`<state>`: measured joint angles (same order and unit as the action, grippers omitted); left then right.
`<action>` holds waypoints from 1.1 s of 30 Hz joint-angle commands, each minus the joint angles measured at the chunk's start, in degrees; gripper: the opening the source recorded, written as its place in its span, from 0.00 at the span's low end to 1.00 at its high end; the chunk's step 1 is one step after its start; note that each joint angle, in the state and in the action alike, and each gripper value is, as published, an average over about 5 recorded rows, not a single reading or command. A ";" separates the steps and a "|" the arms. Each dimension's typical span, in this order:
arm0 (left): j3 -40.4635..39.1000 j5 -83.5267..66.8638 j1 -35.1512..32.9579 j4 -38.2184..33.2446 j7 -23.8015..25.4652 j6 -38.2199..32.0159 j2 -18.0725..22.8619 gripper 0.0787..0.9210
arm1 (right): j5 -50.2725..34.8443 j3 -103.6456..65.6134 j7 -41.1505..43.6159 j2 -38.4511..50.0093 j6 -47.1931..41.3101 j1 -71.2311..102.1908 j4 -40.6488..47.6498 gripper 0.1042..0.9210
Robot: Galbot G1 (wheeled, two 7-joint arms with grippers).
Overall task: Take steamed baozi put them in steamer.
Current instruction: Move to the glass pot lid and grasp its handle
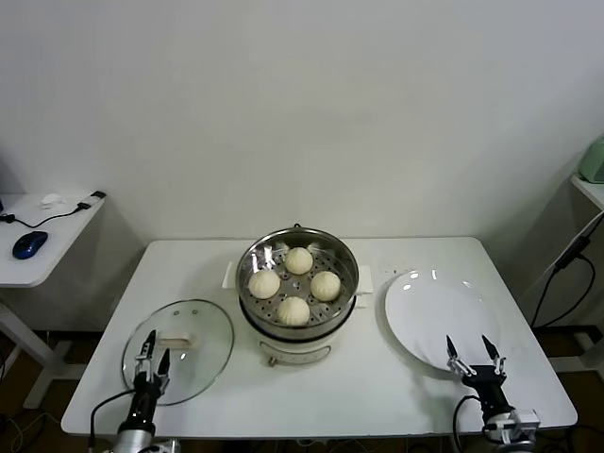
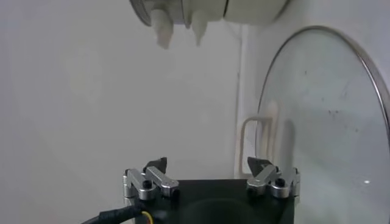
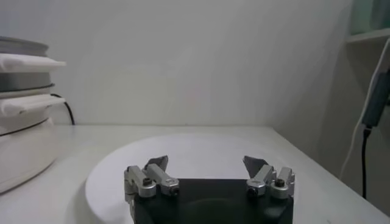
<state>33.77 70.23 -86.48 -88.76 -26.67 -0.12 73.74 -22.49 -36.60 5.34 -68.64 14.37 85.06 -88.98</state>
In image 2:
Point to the glass pot lid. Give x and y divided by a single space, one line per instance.
320 121

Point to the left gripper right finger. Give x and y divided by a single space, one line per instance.
274 182

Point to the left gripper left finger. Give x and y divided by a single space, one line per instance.
143 185

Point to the white electric cooking pot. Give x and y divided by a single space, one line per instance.
253 10

